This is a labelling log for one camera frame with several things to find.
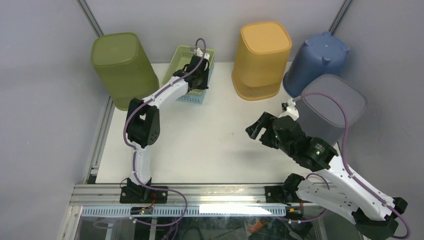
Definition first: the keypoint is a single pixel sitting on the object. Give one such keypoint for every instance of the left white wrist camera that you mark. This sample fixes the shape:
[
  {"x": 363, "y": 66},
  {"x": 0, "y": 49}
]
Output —
[{"x": 198, "y": 53}]

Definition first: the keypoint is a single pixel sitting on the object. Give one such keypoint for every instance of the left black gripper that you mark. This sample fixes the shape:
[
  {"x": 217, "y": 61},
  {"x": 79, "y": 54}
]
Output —
[{"x": 204, "y": 86}]

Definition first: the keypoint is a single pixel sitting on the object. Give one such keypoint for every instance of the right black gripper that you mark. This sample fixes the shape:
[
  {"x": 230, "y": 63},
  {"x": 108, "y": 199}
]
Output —
[{"x": 264, "y": 121}]

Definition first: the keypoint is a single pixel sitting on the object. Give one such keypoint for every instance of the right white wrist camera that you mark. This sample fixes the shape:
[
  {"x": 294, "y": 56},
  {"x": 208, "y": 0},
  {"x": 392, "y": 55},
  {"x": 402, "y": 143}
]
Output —
[{"x": 289, "y": 109}]

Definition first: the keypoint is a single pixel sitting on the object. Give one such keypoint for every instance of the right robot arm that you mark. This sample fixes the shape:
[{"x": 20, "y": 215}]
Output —
[{"x": 373, "y": 213}]

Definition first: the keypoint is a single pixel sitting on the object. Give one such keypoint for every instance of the aluminium mounting rail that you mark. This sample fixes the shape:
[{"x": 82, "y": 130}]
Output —
[{"x": 110, "y": 194}]

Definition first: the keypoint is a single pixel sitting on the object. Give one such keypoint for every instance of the grey mesh basket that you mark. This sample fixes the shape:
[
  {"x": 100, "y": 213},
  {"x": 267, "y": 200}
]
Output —
[{"x": 320, "y": 117}]

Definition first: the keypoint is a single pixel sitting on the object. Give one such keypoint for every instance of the orange mesh basket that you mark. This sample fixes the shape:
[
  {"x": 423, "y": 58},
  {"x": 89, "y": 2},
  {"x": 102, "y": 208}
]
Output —
[{"x": 261, "y": 58}]

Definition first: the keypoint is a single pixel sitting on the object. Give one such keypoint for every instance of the light green shallow crate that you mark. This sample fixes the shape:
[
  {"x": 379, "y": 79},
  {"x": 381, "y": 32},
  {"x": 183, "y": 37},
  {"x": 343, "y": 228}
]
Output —
[{"x": 181, "y": 57}]

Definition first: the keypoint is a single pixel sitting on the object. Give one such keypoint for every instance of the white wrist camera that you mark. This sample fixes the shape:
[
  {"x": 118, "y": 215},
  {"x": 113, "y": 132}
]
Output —
[
  {"x": 198, "y": 53},
  {"x": 289, "y": 109}
]

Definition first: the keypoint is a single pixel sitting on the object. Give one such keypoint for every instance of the blue plastic bucket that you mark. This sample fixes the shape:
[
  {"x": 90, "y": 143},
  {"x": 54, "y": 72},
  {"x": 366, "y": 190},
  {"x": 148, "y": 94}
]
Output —
[{"x": 319, "y": 54}]

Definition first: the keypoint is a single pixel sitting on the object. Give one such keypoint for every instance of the light blue crate underneath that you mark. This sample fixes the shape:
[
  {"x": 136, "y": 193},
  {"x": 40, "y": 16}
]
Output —
[{"x": 193, "y": 97}]

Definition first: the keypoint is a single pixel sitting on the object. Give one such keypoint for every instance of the white slotted cable duct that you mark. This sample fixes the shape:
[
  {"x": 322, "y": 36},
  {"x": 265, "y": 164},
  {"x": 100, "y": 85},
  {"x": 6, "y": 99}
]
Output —
[{"x": 203, "y": 210}]

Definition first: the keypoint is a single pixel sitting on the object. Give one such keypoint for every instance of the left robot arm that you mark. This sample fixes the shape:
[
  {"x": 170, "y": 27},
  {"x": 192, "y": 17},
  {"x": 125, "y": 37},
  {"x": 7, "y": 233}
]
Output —
[{"x": 142, "y": 129}]

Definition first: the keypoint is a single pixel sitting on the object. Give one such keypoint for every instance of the olive green mesh basket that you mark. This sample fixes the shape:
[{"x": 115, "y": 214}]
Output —
[{"x": 123, "y": 67}]

